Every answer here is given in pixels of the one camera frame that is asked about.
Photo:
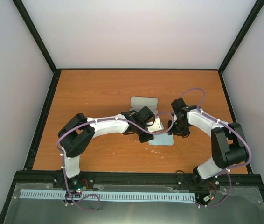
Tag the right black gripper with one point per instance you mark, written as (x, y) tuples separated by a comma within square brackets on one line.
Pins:
[(184, 133)]

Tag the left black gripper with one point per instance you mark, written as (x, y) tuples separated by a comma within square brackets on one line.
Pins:
[(142, 138)]

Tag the light blue cleaning cloth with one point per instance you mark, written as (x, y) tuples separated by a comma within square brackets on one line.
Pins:
[(162, 140)]

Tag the pink glasses case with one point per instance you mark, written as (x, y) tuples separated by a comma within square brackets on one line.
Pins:
[(137, 104)]

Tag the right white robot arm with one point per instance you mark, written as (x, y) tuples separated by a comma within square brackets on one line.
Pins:
[(228, 146)]

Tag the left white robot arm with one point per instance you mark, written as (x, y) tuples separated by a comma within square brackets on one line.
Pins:
[(76, 135)]

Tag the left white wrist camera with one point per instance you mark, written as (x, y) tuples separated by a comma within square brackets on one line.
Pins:
[(155, 125)]

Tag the black aluminium frame rail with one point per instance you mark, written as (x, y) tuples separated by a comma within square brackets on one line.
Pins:
[(178, 181)]

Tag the metal base plate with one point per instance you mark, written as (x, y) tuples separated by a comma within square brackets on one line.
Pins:
[(240, 205)]

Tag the slotted grey cable duct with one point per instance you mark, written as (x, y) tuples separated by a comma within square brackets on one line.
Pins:
[(110, 196)]

